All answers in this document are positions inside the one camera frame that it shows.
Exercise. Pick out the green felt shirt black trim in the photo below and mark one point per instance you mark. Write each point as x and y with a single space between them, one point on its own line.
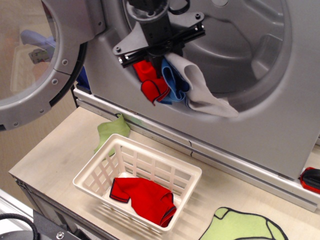
230 224

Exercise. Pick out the round grey machine door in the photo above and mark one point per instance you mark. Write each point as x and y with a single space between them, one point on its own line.
42 51

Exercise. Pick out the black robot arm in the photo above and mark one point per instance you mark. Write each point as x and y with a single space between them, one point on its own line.
142 10

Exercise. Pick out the light green felt cloth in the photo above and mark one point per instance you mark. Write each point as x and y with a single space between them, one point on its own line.
106 129

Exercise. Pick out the white plastic laundry basket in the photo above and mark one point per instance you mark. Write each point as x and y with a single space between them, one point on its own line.
121 157

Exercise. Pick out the white felt cloth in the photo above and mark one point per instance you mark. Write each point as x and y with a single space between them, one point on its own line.
199 97

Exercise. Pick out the red felt garment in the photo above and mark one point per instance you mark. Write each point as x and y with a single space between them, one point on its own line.
154 88

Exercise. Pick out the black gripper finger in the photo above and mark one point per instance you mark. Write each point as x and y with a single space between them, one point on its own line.
156 62

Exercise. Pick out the blue felt cloth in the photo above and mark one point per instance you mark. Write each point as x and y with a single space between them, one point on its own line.
178 86

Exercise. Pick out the grey toy washing machine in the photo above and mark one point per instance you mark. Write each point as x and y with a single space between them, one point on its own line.
262 56

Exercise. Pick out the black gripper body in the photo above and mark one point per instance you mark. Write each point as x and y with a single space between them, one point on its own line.
154 38

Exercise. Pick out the red black tool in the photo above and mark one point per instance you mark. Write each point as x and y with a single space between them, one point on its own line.
310 179

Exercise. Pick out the black metal bracket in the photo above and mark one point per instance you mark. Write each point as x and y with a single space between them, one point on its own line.
49 230

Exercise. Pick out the red felt shirt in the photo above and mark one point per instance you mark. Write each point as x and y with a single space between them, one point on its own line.
149 200

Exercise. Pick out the blue plastic block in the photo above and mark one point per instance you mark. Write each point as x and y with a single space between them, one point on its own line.
82 81

